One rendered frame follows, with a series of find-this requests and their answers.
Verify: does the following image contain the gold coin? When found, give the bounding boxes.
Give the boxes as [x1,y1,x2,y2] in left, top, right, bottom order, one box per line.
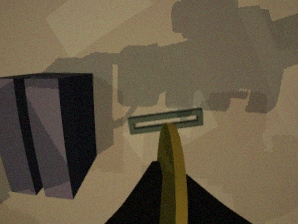
[157,123,188,224]

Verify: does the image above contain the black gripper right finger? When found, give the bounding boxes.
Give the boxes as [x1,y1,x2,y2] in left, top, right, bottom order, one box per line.
[186,175,251,224]

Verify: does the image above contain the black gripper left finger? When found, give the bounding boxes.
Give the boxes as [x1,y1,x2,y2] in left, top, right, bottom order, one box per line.
[105,161,162,224]

